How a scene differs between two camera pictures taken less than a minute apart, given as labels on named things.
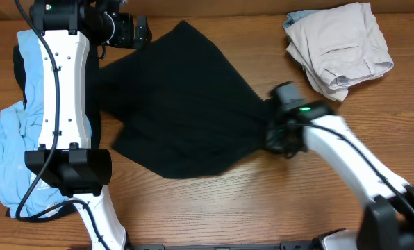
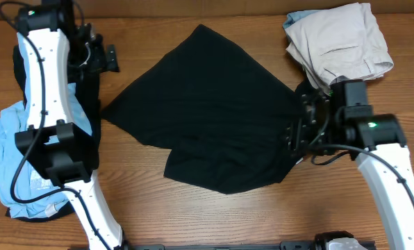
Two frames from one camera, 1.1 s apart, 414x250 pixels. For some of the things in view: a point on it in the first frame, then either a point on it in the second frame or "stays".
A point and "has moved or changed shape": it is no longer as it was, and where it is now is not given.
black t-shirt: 174,107 has moved or changed shape
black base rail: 301,245 stays
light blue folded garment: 292,17 stays
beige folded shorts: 339,46 stays
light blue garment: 15,130 stays
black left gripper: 126,39 -> 101,62
